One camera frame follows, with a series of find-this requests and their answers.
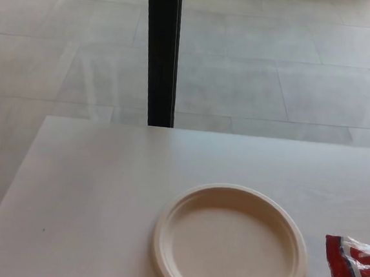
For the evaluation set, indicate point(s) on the cream round disposable plate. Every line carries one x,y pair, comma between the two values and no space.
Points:
227,246

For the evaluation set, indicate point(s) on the black vertical window post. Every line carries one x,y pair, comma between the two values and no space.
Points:
161,52

